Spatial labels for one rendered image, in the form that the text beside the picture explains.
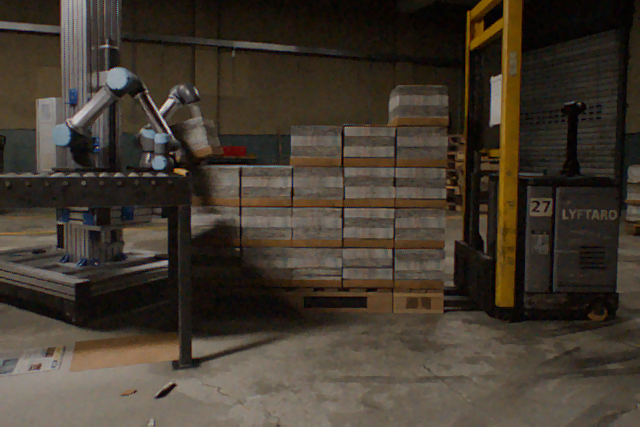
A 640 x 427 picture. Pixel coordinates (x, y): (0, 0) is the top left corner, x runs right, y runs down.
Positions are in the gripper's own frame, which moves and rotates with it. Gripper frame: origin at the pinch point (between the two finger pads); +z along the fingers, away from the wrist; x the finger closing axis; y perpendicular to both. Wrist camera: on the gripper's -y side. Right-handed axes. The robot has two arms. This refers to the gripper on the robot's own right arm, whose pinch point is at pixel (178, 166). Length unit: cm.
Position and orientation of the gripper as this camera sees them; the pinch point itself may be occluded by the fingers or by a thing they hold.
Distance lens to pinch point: 311.0
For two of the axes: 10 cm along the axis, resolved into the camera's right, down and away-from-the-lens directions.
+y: -3.2, -9.5, -0.5
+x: -9.5, 3.2, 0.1
